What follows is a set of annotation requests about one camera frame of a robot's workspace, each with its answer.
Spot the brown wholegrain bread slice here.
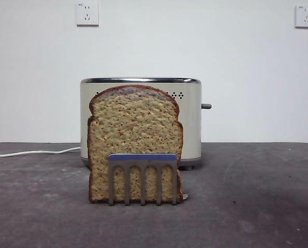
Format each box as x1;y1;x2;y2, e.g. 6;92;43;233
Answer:
87;85;184;204

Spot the shiny metal toast rack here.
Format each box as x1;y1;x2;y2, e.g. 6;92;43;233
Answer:
107;153;189;207

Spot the cream toaster with chrome top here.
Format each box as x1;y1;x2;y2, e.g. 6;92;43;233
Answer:
79;76;203;171

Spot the white wall socket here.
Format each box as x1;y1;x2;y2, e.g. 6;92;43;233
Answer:
294;5;308;29
75;3;100;27

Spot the white power cable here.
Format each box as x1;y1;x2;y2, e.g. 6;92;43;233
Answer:
0;146;82;158

